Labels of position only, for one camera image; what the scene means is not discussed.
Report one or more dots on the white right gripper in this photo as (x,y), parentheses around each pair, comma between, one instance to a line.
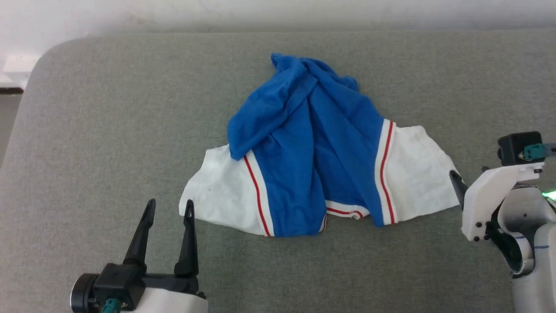
(482,204)

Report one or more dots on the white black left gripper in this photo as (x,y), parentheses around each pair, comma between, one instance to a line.
(173,300)

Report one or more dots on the blue white red-trimmed jersey shirt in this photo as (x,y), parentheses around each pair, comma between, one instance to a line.
(295,174)

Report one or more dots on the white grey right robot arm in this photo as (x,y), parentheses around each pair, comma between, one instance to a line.
(536,269)

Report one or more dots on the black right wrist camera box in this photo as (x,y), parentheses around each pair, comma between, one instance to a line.
(514,148)

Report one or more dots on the dark wall baseboard strip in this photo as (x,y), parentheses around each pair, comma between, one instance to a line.
(11,90)

